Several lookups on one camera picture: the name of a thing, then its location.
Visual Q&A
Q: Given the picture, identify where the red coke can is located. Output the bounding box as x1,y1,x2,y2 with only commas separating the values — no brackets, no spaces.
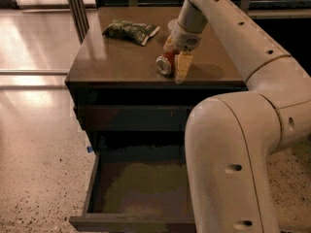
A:
156,51,175,77

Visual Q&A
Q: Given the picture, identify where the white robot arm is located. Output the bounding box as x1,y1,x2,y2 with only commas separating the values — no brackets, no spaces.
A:
171,0,311,233

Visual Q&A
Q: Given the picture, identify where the green chip bag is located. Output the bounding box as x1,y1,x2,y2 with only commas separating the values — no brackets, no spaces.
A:
102,19,160,47

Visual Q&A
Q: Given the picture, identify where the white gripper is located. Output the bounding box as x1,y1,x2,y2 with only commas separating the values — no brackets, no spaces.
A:
163,19,203,83

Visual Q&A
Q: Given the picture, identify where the blue tape piece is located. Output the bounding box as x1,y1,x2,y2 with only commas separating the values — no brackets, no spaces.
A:
86,146,93,153

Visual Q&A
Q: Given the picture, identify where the dark wooden drawer cabinet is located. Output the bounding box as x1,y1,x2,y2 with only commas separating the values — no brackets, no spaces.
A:
65,7,246,152

